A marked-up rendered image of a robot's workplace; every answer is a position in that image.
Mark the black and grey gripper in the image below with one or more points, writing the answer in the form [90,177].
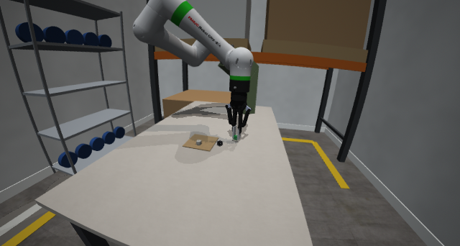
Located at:
[238,105]

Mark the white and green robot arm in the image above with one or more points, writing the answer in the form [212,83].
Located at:
[149,28]

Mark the tan square mat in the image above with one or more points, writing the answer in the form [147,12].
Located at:
[207,142]

